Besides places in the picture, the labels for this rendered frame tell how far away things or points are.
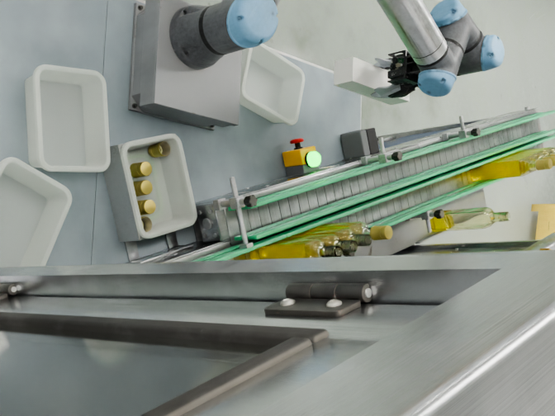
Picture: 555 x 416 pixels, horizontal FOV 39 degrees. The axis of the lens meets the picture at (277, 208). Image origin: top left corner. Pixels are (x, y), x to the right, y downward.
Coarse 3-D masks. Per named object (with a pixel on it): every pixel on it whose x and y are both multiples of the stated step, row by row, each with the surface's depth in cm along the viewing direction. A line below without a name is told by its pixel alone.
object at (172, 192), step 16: (128, 144) 173; (144, 144) 179; (176, 144) 184; (128, 160) 181; (144, 160) 184; (160, 160) 188; (176, 160) 185; (128, 176) 172; (160, 176) 188; (176, 176) 186; (160, 192) 187; (176, 192) 187; (160, 208) 187; (176, 208) 188; (192, 208) 185; (160, 224) 186; (176, 224) 183; (192, 224) 185
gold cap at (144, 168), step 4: (132, 164) 181; (136, 164) 180; (140, 164) 178; (144, 164) 179; (148, 164) 180; (132, 168) 180; (136, 168) 179; (140, 168) 178; (144, 168) 179; (148, 168) 180; (132, 172) 180; (136, 172) 179; (140, 172) 178; (144, 172) 179; (148, 172) 180; (132, 176) 181; (136, 176) 181; (140, 176) 180; (144, 176) 180
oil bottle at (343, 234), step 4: (344, 228) 191; (348, 228) 190; (304, 232) 197; (308, 232) 196; (312, 232) 194; (316, 232) 193; (320, 232) 191; (324, 232) 190; (328, 232) 189; (332, 232) 188; (336, 232) 187; (340, 232) 187; (344, 232) 187; (348, 232) 187; (352, 232) 188; (340, 236) 186; (344, 236) 186; (348, 236) 187; (340, 240) 186
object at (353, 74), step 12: (348, 60) 191; (360, 60) 192; (336, 72) 193; (348, 72) 190; (360, 72) 191; (372, 72) 195; (384, 72) 199; (336, 84) 192; (348, 84) 192; (360, 84) 192; (372, 84) 195; (384, 84) 198; (408, 96) 206
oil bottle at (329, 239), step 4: (292, 236) 195; (296, 236) 193; (300, 236) 192; (304, 236) 191; (308, 236) 190; (312, 236) 188; (316, 236) 187; (320, 236) 186; (324, 236) 185; (328, 236) 184; (332, 236) 184; (336, 236) 184; (280, 240) 192; (324, 240) 182; (328, 240) 182; (332, 240) 183; (336, 240) 183; (328, 244) 182; (332, 244) 182
